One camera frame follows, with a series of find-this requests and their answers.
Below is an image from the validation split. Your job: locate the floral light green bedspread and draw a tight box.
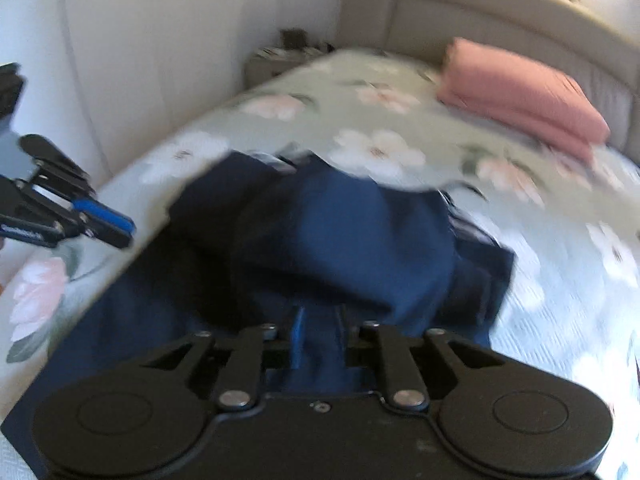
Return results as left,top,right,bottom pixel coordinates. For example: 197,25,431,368
1,50,639,479

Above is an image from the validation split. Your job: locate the beige padded headboard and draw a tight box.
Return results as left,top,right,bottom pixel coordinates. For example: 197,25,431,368
335,0,639,158

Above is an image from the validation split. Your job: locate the white wardrobe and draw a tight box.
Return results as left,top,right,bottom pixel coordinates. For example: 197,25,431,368
0,0,346,196

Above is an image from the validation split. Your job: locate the grey bedside table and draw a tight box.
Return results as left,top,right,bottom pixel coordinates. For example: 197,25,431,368
243,28,335,90

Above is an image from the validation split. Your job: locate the navy blue hooded garment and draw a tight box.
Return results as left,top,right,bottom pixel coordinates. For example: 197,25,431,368
1,152,515,474

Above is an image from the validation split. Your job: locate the folded pink blanket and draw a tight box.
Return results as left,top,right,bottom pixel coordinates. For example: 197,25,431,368
436,37,611,165

